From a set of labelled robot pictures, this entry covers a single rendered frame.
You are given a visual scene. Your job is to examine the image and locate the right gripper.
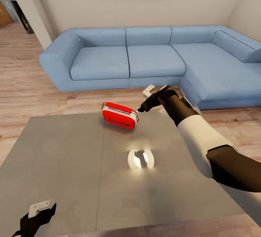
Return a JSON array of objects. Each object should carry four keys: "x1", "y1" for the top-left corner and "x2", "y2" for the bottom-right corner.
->
[{"x1": 138, "y1": 93, "x2": 158, "y2": 112}]

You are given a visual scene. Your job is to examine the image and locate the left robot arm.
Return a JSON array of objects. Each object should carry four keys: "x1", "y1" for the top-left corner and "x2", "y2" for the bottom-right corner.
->
[{"x1": 12, "y1": 199, "x2": 57, "y2": 237}]

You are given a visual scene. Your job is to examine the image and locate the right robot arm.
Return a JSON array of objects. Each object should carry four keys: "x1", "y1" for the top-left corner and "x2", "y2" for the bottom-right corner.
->
[{"x1": 138, "y1": 84, "x2": 261, "y2": 227}]

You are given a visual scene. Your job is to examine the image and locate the radio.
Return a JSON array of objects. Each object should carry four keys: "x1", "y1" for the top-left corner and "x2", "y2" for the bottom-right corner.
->
[{"x1": 102, "y1": 103, "x2": 139, "y2": 129}]

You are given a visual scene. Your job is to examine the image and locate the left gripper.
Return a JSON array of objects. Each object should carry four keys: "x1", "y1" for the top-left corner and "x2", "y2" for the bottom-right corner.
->
[{"x1": 20, "y1": 203, "x2": 57, "y2": 232}]

